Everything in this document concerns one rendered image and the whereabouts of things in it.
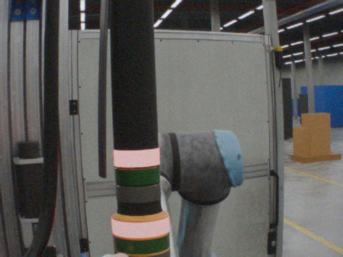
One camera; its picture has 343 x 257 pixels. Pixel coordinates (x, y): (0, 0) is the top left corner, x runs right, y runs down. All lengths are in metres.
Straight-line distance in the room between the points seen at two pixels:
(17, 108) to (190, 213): 0.54
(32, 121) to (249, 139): 1.50
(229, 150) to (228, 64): 1.59
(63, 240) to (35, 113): 0.36
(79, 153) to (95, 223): 0.33
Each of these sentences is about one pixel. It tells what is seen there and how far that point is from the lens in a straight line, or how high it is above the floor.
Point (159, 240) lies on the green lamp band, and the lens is 0.37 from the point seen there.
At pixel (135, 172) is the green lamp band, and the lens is 0.36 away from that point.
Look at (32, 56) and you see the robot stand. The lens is 1.34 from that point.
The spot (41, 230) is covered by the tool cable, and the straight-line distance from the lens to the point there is 0.29.
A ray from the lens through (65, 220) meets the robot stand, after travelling 1.39.
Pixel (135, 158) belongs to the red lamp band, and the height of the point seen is 1.62.
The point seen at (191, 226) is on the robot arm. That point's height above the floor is 1.38.
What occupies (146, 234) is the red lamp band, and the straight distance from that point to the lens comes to 0.36.
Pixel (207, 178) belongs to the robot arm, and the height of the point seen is 1.51.
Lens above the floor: 1.66
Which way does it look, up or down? 3 degrees down
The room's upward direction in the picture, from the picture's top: 2 degrees counter-clockwise
